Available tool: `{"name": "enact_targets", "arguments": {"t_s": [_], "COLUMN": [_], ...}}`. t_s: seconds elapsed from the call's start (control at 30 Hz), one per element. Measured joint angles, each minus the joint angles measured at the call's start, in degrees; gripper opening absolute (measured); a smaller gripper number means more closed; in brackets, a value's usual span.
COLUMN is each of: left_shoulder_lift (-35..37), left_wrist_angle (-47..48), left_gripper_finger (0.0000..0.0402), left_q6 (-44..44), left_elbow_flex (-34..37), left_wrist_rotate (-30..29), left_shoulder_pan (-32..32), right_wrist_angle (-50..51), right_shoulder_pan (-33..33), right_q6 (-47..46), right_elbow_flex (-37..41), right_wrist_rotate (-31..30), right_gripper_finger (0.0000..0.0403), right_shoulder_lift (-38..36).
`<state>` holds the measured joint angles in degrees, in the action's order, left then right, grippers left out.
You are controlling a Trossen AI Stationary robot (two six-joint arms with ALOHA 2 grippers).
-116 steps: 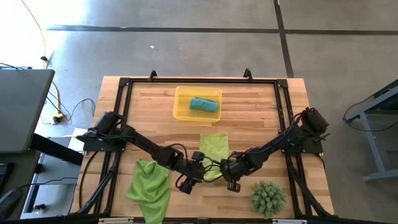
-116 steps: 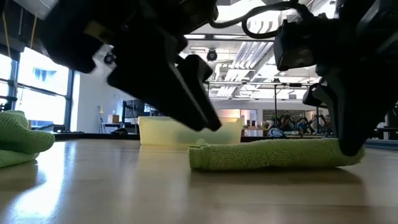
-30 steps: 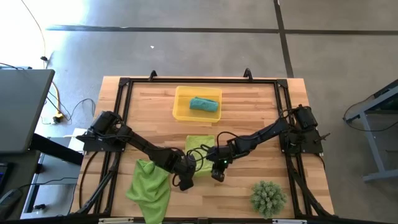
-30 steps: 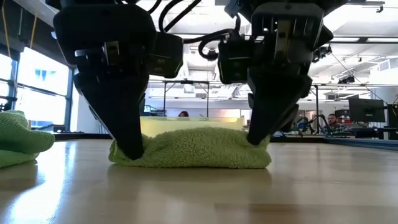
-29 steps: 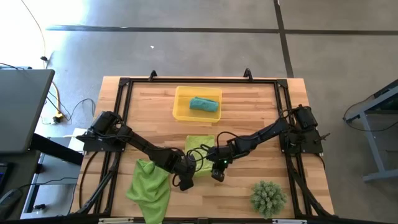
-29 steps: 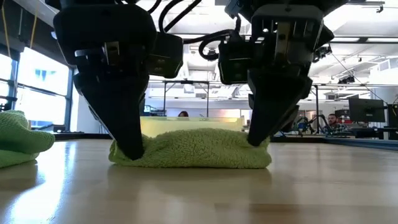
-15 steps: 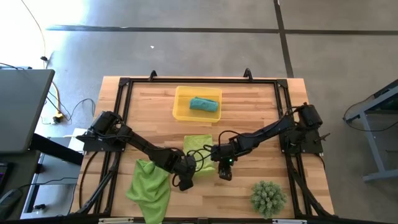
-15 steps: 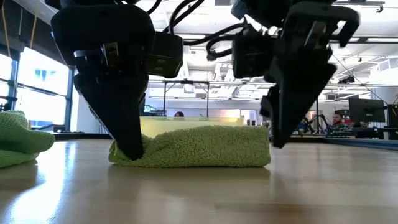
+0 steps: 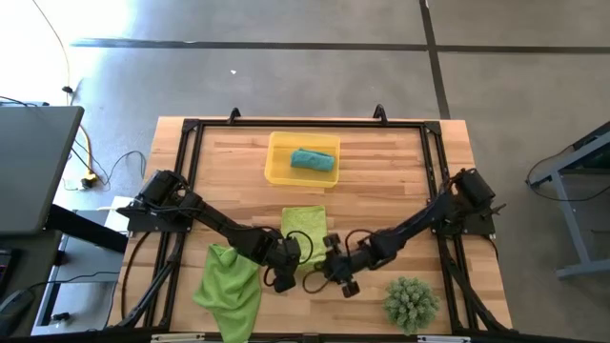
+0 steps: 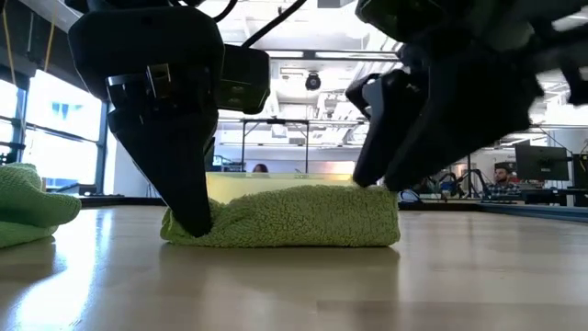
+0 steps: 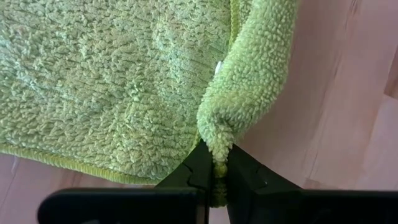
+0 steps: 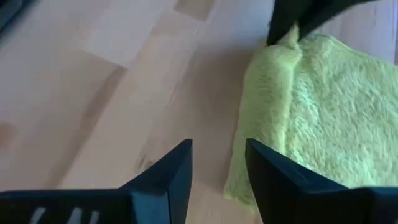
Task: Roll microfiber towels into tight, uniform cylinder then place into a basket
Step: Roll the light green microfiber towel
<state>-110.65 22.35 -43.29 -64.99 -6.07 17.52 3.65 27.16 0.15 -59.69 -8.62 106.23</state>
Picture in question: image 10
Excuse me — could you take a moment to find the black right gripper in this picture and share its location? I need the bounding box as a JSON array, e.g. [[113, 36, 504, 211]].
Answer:
[[384, 0, 588, 192]]

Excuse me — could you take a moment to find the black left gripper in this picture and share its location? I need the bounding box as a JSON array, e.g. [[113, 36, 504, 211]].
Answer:
[[67, 5, 226, 238]]

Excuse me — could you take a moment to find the yellow-green microfiber towel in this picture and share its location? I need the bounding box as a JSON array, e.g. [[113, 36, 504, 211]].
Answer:
[[159, 184, 401, 249]]

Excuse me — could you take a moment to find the bright green microfiber towel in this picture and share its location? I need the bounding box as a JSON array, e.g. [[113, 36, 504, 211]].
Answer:
[[0, 163, 83, 249]]

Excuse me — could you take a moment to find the black desk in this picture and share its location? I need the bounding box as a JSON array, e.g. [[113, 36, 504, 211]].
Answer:
[[521, 187, 588, 207]]

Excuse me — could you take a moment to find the window frame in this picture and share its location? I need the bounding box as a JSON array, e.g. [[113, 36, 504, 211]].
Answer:
[[0, 63, 111, 197]]

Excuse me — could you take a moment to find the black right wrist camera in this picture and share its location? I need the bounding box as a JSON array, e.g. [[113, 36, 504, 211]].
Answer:
[[356, 0, 454, 43]]

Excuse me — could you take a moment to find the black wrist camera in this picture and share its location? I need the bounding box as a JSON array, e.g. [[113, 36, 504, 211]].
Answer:
[[215, 43, 272, 116], [356, 0, 454, 43]]

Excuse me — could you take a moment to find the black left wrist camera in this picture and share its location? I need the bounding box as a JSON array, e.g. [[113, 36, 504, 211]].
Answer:
[[215, 43, 272, 116]]

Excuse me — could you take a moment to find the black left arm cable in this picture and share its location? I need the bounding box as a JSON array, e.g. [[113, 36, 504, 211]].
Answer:
[[211, 0, 310, 50]]

